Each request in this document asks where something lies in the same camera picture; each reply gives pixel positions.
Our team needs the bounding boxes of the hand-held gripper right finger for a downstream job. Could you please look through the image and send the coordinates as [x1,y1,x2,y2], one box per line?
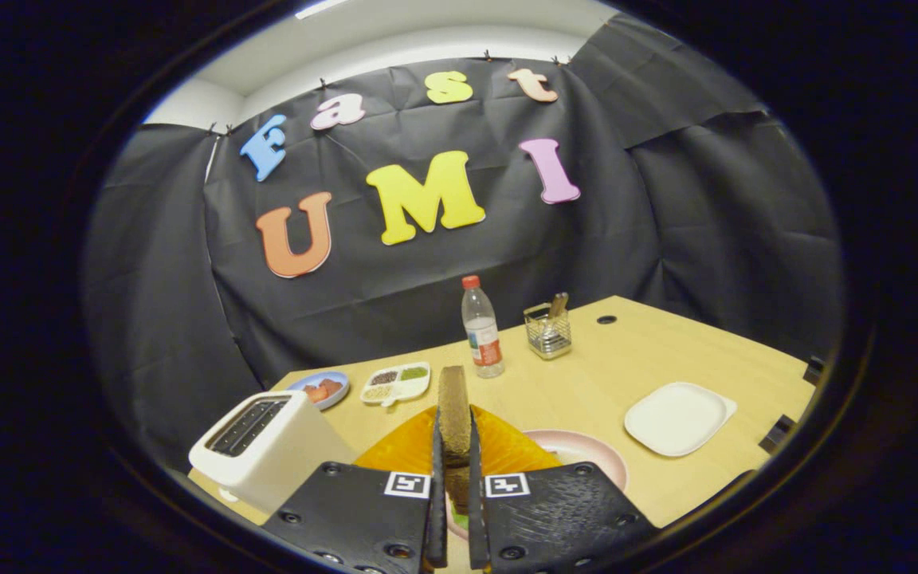
[467,405,659,574]

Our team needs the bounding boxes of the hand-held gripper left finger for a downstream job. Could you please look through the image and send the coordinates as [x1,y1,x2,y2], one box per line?
[260,405,449,574]

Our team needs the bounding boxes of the brown toast slice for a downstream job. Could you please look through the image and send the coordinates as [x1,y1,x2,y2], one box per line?
[437,365,474,515]

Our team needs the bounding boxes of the white divided condiment tray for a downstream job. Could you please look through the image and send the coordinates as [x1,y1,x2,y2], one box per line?
[359,362,432,407]

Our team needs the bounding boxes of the pink round plate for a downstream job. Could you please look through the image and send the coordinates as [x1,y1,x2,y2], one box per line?
[445,429,630,543]

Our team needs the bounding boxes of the white toaster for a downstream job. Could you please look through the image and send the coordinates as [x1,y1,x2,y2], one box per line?
[188,390,358,515]

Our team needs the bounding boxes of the clear plastic water bottle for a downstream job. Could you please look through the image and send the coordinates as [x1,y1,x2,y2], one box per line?
[461,275,506,379]

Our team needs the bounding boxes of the small blue plate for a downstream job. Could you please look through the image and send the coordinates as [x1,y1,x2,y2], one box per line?
[287,371,351,411]

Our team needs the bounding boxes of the white square plate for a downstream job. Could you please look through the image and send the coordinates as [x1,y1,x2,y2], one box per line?
[624,382,739,458]

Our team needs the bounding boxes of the ceiling light panel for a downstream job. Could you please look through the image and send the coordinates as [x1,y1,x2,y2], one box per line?
[294,0,352,21]

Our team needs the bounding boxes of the metal wire utensil holder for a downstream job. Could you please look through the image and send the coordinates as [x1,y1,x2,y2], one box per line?
[523,301,573,360]

